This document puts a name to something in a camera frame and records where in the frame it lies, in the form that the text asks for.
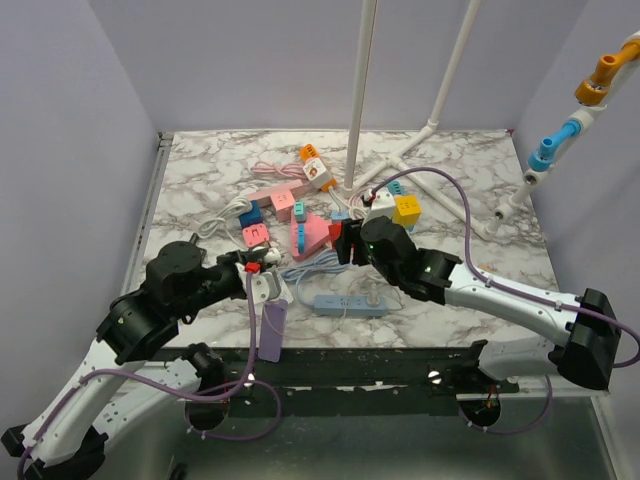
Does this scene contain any dark blue cube socket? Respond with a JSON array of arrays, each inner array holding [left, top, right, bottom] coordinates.
[[238, 200, 263, 229]]

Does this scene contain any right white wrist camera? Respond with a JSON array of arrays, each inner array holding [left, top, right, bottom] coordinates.
[[364, 188, 396, 223]]

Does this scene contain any orange white cube socket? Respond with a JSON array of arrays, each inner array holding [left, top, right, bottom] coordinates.
[[299, 144, 337, 192]]

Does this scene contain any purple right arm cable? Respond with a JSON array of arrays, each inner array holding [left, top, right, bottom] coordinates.
[[364, 166, 640, 369]]

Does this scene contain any teal plug adapter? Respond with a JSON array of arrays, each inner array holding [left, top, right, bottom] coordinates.
[[386, 181, 404, 196]]

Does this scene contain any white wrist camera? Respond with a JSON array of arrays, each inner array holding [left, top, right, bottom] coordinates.
[[364, 188, 396, 223], [250, 271, 293, 305]]

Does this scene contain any yellow cube socket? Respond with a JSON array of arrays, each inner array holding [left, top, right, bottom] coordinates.
[[392, 195, 422, 231]]

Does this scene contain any light blue power strip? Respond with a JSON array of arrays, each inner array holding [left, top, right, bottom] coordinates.
[[313, 295, 389, 318]]

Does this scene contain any white PVC pipe stand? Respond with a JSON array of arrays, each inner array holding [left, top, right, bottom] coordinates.
[[341, 0, 501, 241]]

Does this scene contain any pink square socket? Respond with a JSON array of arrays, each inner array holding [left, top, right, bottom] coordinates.
[[242, 223, 270, 248]]

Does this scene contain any pink triangular socket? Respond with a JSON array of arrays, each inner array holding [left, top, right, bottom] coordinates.
[[290, 212, 331, 262]]

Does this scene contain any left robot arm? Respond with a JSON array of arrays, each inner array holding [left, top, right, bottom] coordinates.
[[2, 241, 262, 479]]

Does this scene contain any purple power strip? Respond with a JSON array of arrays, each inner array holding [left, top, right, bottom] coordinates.
[[258, 300, 288, 363]]

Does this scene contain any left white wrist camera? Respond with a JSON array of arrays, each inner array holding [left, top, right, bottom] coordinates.
[[250, 271, 293, 305]]

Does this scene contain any pink coiled cable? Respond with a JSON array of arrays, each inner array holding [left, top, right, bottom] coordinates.
[[249, 160, 306, 182]]

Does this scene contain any white cable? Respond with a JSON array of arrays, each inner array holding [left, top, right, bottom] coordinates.
[[195, 195, 253, 238]]

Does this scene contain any pink long power strip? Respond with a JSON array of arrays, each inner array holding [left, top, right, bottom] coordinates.
[[247, 179, 310, 223]]

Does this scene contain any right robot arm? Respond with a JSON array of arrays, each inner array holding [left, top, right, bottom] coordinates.
[[329, 217, 621, 392]]

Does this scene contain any red cube socket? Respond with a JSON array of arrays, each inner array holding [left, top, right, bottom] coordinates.
[[328, 222, 342, 249]]

